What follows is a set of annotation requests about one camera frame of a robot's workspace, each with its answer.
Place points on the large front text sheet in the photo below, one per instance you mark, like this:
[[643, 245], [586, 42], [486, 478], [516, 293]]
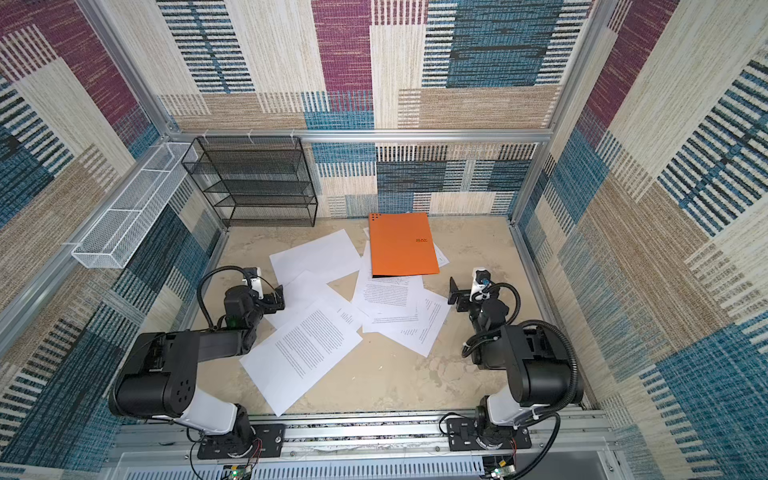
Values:
[[288, 363]]

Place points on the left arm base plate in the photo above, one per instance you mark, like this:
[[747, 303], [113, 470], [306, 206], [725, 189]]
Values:
[[260, 441]]

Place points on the white wire mesh basket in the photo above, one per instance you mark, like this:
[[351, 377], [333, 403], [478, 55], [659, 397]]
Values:
[[117, 234]]

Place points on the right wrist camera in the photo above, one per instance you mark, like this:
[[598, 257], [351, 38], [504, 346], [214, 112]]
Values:
[[481, 282]]

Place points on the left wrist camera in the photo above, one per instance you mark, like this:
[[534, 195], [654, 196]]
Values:
[[254, 280]]

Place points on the right text paper sheet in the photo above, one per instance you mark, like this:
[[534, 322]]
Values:
[[420, 334]]

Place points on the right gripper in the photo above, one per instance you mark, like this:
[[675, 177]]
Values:
[[459, 294]]

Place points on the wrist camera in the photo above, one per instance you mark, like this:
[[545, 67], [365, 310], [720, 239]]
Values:
[[481, 282], [254, 280]]

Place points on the orange black file folder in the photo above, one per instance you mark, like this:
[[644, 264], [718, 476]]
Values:
[[401, 245]]

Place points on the black wire mesh shelf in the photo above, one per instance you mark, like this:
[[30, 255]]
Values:
[[254, 181]]

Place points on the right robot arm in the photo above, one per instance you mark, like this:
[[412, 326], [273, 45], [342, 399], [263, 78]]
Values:
[[542, 371]]

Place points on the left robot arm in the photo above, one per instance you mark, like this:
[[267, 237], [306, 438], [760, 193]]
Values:
[[158, 379]]

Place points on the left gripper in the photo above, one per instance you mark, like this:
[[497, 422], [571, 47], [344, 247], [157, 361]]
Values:
[[274, 298]]

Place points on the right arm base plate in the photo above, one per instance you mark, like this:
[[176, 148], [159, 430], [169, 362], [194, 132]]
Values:
[[466, 434]]

